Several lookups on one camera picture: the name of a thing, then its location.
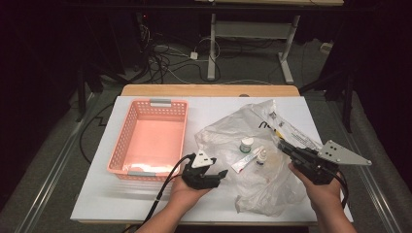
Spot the pink perforated plastic basket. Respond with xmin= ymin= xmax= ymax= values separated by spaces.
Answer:
xmin=106 ymin=98 xmax=189 ymax=183

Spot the person's left hand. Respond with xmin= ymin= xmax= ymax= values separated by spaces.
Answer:
xmin=168 ymin=176 xmax=212 ymax=212

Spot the black metal stand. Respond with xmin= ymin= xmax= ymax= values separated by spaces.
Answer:
xmin=76 ymin=64 xmax=105 ymax=123
xmin=299 ymin=69 xmax=354 ymax=134

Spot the white table frame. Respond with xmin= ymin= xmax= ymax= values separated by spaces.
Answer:
xmin=193 ymin=0 xmax=345 ymax=85

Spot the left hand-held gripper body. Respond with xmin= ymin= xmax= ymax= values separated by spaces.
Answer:
xmin=180 ymin=149 xmax=219 ymax=191

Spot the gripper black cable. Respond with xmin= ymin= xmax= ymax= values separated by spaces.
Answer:
xmin=120 ymin=154 xmax=195 ymax=233
xmin=334 ymin=170 xmax=350 ymax=210

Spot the translucent white plastic bag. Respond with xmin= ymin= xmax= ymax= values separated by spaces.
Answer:
xmin=193 ymin=99 xmax=325 ymax=217

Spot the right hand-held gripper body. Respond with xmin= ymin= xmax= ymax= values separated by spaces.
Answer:
xmin=287 ymin=139 xmax=373 ymax=186

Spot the person's right hand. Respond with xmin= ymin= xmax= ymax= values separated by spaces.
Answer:
xmin=288 ymin=162 xmax=342 ymax=214

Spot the metal floor rail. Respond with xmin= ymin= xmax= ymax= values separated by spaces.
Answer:
xmin=336 ymin=106 xmax=404 ymax=233
xmin=14 ymin=93 xmax=98 ymax=233

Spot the white table mat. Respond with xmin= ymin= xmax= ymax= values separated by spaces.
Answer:
xmin=70 ymin=95 xmax=354 ymax=224

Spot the dark equipment rack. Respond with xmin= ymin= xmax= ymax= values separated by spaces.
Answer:
xmin=134 ymin=11 xmax=154 ymax=71

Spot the tangle of floor cables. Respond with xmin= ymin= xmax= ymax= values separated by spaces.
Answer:
xmin=139 ymin=22 xmax=224 ymax=85

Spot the small white dropper bottle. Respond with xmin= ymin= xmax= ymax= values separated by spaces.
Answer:
xmin=256 ymin=149 xmax=268 ymax=166

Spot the white and red ointment tube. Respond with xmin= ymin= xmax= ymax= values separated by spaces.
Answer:
xmin=230 ymin=146 xmax=265 ymax=174

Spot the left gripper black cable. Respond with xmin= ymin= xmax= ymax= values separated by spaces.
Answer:
xmin=120 ymin=154 xmax=195 ymax=233

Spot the white-lidded small jar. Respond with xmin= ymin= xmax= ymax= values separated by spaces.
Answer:
xmin=239 ymin=137 xmax=256 ymax=153

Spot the black floor cable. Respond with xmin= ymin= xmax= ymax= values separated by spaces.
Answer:
xmin=79 ymin=103 xmax=115 ymax=164

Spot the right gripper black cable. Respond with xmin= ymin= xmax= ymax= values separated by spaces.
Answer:
xmin=334 ymin=170 xmax=350 ymax=210

